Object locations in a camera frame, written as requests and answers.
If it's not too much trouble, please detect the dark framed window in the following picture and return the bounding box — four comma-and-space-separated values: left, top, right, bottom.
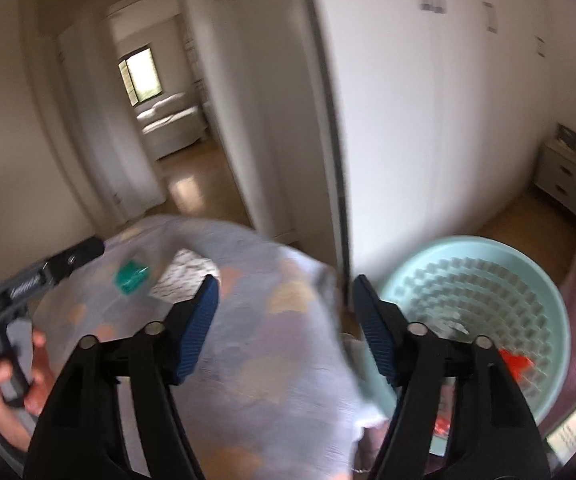
119, 47, 163, 106

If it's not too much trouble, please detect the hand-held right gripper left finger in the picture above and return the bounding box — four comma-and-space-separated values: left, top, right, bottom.
23, 274, 220, 480

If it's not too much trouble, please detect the white door frame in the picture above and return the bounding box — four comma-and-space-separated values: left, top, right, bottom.
18, 0, 299, 246

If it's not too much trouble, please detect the beige sofa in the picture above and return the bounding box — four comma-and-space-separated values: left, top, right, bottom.
135, 91, 209, 161

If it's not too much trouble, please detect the grey floral cloth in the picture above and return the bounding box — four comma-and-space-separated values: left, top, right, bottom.
15, 215, 389, 480

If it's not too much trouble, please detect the white printed small box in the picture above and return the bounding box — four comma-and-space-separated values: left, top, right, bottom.
149, 249, 221, 303

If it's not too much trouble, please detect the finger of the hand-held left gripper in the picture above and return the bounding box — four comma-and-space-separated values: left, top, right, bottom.
43, 236, 106, 281

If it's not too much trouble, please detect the person's left forearm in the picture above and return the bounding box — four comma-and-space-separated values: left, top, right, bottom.
0, 405, 41, 466

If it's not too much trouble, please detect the small picture frame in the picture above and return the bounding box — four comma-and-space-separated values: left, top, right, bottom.
555, 122, 576, 150

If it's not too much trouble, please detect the white wardrobe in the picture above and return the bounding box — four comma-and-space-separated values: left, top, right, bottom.
298, 0, 576, 281

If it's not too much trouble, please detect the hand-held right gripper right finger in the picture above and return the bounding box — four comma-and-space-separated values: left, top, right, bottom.
352, 274, 551, 480

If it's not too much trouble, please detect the person's left hand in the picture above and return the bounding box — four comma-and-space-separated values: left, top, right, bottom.
0, 327, 61, 423

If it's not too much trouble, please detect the light blue plastic basket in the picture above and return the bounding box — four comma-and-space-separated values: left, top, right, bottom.
355, 235, 571, 456

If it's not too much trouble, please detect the small green packet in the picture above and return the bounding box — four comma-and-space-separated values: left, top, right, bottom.
114, 260, 150, 297

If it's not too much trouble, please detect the grey nightstand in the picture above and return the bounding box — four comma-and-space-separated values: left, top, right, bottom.
533, 140, 576, 218

